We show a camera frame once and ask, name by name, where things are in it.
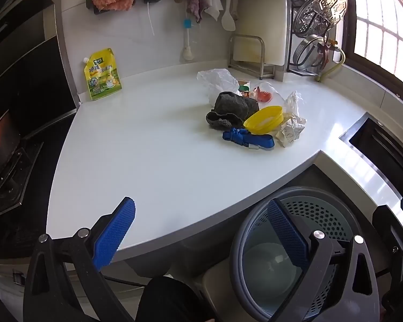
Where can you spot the white bottle brush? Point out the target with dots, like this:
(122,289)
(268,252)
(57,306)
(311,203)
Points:
(187,45)

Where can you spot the yellow plastic bowl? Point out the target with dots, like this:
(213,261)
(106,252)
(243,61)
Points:
(260,115)

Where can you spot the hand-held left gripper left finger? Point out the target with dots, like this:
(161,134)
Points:
(114,231)

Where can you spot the metal cutting board holder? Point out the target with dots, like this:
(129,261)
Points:
(262,63)

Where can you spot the window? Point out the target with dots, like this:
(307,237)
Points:
(383,23)

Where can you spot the clear plastic bag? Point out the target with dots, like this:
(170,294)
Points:
(216,80)

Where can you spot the metal steamer plate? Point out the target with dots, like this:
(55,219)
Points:
(319,13)

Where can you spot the metal pot lid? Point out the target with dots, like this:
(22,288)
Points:
(307,52)

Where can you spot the grey perforated trash bin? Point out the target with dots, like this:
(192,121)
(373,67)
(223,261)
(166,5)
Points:
(322,208)

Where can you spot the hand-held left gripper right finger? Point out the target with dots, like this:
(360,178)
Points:
(288,231)

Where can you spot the white rice paddle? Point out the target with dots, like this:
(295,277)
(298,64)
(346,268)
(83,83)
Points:
(227,20)

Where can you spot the small printed carton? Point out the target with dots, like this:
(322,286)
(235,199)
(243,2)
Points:
(244,91)

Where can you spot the purple cloth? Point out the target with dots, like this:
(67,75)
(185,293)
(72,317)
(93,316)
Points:
(196,3)

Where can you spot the person's dark trouser leg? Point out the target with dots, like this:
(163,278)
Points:
(171,300)

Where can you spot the black dish rack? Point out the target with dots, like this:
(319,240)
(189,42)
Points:
(290,40)

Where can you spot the orange gas valve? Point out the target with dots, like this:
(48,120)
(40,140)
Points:
(327,48)

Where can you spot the dark sink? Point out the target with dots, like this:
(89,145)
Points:
(383,147)

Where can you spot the paper ball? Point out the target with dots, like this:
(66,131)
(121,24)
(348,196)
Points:
(290,130)

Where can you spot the yellow spout pouch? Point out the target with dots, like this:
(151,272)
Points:
(102,73)

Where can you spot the large white cutting board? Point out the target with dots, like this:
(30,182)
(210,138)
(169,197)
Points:
(272,23)

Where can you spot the black range hood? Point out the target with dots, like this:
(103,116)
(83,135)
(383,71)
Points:
(23,73)

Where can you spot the black gas stove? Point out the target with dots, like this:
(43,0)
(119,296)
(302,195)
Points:
(6,174)

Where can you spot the white plastic straw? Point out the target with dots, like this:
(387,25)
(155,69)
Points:
(150,18)

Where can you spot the orange plastic piece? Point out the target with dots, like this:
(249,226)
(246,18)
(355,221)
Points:
(262,96)

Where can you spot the dark grey cloth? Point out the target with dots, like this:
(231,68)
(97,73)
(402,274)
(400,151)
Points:
(231,105)

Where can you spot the white cloth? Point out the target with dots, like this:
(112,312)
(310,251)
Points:
(214,5)

